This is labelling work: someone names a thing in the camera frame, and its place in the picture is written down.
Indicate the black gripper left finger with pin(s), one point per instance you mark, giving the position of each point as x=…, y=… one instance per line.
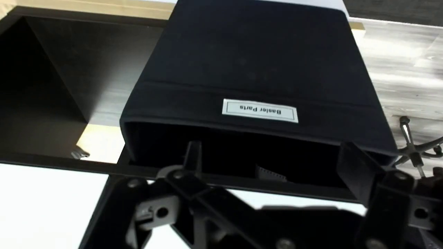
x=184, y=207

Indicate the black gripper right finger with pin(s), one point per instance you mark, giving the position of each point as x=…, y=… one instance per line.
x=396, y=207

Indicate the white basket label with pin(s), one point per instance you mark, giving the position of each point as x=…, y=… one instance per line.
x=259, y=110

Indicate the black fabric storage basket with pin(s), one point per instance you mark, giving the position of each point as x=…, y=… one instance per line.
x=258, y=59

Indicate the white cabinet door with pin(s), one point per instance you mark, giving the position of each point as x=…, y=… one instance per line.
x=42, y=207

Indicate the black cube shelf cabinet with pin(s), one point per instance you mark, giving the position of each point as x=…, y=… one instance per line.
x=50, y=91

